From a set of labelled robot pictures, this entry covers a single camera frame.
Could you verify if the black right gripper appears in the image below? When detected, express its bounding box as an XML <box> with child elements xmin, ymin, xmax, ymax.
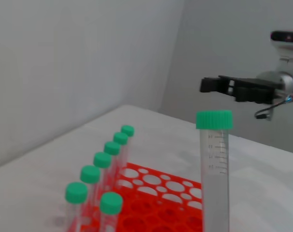
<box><xmin>200</xmin><ymin>75</ymin><xmax>282</xmax><ymax>104</ymax></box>

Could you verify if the clear test tube green cap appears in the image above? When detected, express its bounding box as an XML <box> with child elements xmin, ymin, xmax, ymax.
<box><xmin>79</xmin><ymin>165</ymin><xmax>102</xmax><ymax>208</ymax></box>
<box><xmin>65</xmin><ymin>182</ymin><xmax>88</xmax><ymax>232</ymax></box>
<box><xmin>99</xmin><ymin>192</ymin><xmax>123</xmax><ymax>232</ymax></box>
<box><xmin>196</xmin><ymin>110</ymin><xmax>234</xmax><ymax>232</ymax></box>
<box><xmin>120</xmin><ymin>125</ymin><xmax>135</xmax><ymax>165</ymax></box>
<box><xmin>103</xmin><ymin>142</ymin><xmax>122</xmax><ymax>177</ymax></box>
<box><xmin>93</xmin><ymin>152</ymin><xmax>113</xmax><ymax>191</ymax></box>
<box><xmin>113</xmin><ymin>132</ymin><xmax>130</xmax><ymax>167</ymax></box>

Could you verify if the orange plastic test tube rack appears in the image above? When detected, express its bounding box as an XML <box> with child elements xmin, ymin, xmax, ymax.
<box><xmin>66</xmin><ymin>162</ymin><xmax>205</xmax><ymax>232</ymax></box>

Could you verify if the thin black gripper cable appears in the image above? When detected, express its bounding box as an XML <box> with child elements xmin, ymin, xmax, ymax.
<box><xmin>254</xmin><ymin>95</ymin><xmax>293</xmax><ymax>120</ymax></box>

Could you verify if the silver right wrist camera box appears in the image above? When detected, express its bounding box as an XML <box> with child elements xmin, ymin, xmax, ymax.
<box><xmin>269</xmin><ymin>30</ymin><xmax>293</xmax><ymax>73</ymax></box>

